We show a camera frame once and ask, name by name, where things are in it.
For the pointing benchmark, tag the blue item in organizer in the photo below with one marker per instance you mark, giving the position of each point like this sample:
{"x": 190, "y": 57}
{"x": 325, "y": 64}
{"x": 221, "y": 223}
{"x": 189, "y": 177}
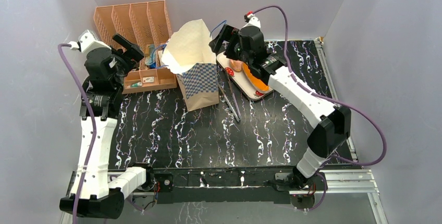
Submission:
{"x": 150, "y": 60}

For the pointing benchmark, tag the small tube in organizer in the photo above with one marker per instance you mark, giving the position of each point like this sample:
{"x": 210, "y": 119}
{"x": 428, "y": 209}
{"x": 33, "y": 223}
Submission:
{"x": 135, "y": 85}

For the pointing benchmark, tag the small white label card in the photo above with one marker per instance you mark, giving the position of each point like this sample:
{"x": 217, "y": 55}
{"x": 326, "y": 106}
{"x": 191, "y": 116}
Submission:
{"x": 148, "y": 79}

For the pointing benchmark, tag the fake brown bread loaf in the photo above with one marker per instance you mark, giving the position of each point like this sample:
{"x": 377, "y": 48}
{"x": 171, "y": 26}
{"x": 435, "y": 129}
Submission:
{"x": 257, "y": 83}

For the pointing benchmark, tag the strawberry pattern white tray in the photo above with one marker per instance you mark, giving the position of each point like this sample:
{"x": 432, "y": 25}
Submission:
{"x": 240, "y": 79}

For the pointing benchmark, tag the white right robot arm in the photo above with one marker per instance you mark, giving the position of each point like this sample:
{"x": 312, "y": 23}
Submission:
{"x": 331, "y": 123}

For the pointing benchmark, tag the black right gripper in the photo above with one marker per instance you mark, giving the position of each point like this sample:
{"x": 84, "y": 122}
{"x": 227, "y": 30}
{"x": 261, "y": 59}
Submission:
{"x": 223, "y": 39}

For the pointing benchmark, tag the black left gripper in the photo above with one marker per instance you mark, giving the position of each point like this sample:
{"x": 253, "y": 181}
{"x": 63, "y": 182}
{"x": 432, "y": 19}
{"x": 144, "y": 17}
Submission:
{"x": 132, "y": 55}

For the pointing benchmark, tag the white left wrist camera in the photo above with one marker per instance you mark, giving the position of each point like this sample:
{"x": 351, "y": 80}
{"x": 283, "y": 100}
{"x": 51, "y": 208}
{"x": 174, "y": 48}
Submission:
{"x": 87, "y": 42}

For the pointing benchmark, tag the sugared orange fake bread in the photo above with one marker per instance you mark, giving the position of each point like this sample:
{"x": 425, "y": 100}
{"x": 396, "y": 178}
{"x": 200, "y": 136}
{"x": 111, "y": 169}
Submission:
{"x": 236, "y": 65}

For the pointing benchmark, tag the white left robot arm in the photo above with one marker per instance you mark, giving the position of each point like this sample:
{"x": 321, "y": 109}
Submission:
{"x": 100, "y": 153}

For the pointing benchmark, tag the blue checkered paper bag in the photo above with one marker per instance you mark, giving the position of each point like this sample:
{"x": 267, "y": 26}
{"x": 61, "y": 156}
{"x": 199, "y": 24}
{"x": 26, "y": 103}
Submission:
{"x": 188, "y": 56}

